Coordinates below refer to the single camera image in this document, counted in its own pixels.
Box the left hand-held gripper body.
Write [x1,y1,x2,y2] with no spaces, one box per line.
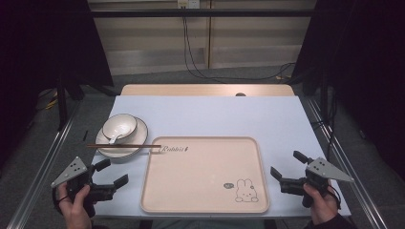
[51,156,117,219]

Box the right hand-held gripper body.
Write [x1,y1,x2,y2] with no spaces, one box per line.
[279,156,355,209]

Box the person's right hand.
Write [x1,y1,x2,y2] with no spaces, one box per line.
[303,182,340,226]

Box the person's left hand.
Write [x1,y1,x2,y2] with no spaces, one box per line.
[56,182,94,229]

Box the white ceramic spoon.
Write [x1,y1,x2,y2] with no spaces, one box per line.
[108,133,124,146]

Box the brown chopstick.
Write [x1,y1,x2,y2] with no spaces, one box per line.
[87,144,162,150]
[86,143,162,148]

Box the white bowl with dark rim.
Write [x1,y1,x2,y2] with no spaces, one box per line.
[101,113,139,141]

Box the white plate with dark rim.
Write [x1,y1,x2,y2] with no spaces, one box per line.
[95,116,150,159]

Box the black metal stand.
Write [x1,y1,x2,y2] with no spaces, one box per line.
[55,73,69,132]

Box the pink tray with rabbit print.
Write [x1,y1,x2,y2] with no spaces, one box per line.
[139,135,271,215]

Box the pale blue table mat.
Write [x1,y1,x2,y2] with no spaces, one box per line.
[91,94,352,219]

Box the dark curtain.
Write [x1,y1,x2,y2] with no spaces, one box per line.
[0,0,115,170]
[290,0,405,180]

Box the black horizontal bar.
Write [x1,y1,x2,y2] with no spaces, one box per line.
[90,8,317,19]

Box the aluminium rail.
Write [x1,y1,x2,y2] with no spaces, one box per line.
[5,98,83,229]
[305,94,389,229]

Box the black wrist strap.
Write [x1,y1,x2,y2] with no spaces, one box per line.
[327,185,342,210]
[52,186,70,214]

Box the black cable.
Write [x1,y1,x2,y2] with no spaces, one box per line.
[181,15,297,82]
[311,88,339,160]
[182,17,295,84]

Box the yellow cable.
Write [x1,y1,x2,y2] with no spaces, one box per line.
[43,97,60,111]

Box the white wall socket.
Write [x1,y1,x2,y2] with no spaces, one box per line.
[177,0,202,10]

